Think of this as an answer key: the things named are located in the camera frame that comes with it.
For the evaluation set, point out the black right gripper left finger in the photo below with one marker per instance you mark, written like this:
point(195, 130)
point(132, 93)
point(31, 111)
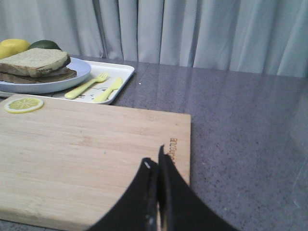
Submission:
point(136, 210)

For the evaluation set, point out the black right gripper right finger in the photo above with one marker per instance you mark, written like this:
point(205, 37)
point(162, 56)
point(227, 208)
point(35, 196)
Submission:
point(180, 208)

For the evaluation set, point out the bread slice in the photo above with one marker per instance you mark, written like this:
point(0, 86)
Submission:
point(35, 62)
point(62, 74)

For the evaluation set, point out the white serving tray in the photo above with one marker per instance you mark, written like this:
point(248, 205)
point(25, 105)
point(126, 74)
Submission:
point(86, 70)

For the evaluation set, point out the wooden cutting board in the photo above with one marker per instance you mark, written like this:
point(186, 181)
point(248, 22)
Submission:
point(64, 165)

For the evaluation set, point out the lemon slice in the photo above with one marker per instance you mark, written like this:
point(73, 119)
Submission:
point(23, 105)

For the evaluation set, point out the green lime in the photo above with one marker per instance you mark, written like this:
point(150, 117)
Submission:
point(45, 44)

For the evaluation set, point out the white curtain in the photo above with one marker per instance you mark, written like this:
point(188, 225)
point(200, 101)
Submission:
point(257, 36)

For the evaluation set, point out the rear yellow lemon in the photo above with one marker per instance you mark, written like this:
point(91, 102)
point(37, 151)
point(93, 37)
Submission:
point(12, 46)

